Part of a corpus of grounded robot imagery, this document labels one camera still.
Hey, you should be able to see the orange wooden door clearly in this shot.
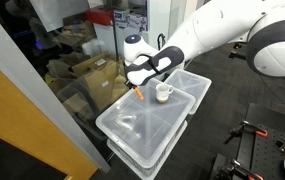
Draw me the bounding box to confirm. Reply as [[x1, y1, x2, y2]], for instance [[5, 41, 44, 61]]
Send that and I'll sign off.
[[0, 53, 100, 180]]

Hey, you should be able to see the cardboard box with white label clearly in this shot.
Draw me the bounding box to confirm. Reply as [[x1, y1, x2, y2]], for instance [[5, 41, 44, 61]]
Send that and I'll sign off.
[[83, 61, 130, 111]]

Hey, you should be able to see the grey partition frame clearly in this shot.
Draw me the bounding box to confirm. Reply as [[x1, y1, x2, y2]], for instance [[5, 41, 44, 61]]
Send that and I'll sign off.
[[0, 1, 111, 174]]

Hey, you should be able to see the red box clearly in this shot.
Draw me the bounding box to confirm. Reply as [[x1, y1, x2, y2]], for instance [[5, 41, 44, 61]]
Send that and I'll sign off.
[[85, 5, 114, 27]]

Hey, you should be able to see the orange marker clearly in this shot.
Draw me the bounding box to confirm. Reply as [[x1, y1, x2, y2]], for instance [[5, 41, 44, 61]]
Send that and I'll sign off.
[[133, 87, 145, 101]]

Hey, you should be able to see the small clear plastic storage box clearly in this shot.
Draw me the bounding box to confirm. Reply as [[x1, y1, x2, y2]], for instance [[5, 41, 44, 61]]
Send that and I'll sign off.
[[163, 68, 213, 116]]

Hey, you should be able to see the large clear plastic storage box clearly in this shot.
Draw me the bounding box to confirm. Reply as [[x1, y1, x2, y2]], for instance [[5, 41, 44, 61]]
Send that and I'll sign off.
[[95, 78, 196, 169]]

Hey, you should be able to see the white plastic crate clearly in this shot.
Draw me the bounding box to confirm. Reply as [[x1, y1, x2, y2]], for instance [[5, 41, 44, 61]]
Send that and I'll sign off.
[[106, 121, 188, 180]]

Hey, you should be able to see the black clamp with orange handle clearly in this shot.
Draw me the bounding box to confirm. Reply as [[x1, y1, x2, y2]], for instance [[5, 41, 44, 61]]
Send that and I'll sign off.
[[215, 159, 265, 180], [223, 120, 269, 145]]

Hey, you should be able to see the flattened cardboard box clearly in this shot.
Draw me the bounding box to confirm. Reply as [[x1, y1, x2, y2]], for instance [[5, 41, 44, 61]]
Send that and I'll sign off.
[[71, 53, 111, 79]]

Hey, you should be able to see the black cable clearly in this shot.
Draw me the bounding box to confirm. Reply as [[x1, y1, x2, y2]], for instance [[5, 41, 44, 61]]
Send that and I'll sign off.
[[258, 74, 285, 121]]

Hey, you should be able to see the black perforated work table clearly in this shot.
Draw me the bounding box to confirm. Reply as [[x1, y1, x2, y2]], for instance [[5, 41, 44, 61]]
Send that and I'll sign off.
[[211, 102, 285, 180]]

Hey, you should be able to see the small cardboard box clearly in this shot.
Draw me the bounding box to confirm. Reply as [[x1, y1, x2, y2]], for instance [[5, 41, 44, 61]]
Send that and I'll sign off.
[[61, 93, 93, 118]]

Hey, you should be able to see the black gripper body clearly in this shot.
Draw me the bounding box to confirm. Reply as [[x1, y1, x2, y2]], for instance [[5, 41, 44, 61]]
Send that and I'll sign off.
[[125, 80, 139, 90]]

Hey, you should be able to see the white partition post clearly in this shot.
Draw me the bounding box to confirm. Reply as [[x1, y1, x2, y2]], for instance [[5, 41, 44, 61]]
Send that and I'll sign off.
[[147, 0, 170, 51]]

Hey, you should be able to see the blue and white carton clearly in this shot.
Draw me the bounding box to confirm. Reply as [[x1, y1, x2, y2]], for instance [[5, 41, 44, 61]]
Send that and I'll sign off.
[[113, 9, 149, 33]]

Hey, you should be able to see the white ceramic mug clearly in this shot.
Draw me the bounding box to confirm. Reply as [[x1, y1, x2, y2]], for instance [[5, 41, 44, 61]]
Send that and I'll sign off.
[[155, 83, 175, 104]]

